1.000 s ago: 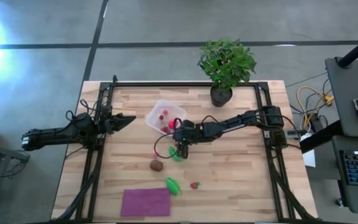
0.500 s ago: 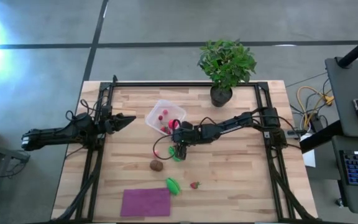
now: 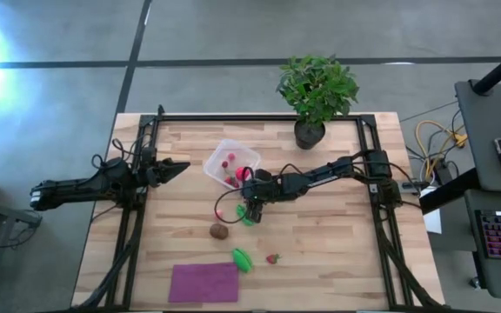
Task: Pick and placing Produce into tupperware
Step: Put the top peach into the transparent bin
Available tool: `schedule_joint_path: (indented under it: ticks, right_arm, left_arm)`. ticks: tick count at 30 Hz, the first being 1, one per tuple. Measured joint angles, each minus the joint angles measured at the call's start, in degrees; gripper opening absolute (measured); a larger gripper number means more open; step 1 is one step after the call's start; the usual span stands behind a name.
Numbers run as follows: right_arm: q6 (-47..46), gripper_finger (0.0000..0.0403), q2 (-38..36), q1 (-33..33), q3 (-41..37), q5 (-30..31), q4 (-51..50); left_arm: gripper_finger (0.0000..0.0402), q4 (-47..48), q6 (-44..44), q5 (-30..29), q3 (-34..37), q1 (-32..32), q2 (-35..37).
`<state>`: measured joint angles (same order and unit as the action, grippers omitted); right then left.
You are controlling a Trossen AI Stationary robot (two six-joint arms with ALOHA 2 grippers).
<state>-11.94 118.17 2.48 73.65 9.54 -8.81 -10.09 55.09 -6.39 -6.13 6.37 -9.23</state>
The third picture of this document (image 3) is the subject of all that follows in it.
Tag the red toy cherries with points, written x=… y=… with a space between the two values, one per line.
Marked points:
x=225 y=164

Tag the small red toy fruit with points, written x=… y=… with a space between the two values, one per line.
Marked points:
x=231 y=181

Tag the red toy tomato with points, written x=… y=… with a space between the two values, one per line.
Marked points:
x=242 y=174

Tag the black pole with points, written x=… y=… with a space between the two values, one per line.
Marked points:
x=500 y=69

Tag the brown toy kiwi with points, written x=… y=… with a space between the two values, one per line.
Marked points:
x=218 y=231

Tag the black table frame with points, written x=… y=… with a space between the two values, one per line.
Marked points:
x=255 y=117

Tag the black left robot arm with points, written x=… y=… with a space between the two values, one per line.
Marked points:
x=72 y=189

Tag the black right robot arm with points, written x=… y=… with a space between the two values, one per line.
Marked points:
x=320 y=174

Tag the purple folded cloth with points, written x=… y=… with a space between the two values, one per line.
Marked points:
x=202 y=282

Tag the clear plastic tupperware container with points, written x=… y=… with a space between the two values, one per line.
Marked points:
x=216 y=174

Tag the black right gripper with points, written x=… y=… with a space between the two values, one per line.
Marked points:
x=259 y=189

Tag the green toy vegetable half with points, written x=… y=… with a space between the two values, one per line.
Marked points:
x=241 y=215
x=242 y=261

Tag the potted green plant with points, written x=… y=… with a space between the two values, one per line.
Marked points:
x=315 y=87

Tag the white paper sheet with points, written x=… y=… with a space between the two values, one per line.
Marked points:
x=432 y=219

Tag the black desk beam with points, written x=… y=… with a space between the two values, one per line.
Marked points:
x=450 y=193

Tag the red toy strawberry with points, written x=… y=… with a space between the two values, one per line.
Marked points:
x=272 y=259

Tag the grey keyboard tray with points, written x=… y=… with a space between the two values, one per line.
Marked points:
x=494 y=278

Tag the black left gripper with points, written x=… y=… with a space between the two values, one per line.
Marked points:
x=152 y=173

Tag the grey desk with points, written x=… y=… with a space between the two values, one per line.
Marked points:
x=485 y=121

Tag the small pink toy fruit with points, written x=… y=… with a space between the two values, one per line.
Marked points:
x=231 y=156
x=219 y=214

